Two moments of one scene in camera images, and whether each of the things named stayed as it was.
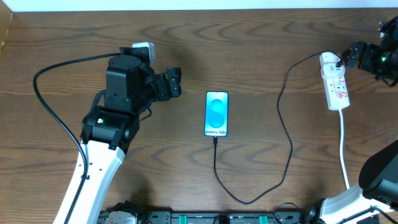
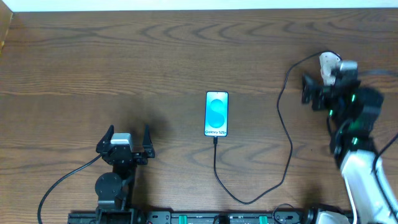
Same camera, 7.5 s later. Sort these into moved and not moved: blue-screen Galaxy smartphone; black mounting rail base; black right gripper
Moved: black right gripper
Not moved: black mounting rail base; blue-screen Galaxy smartphone
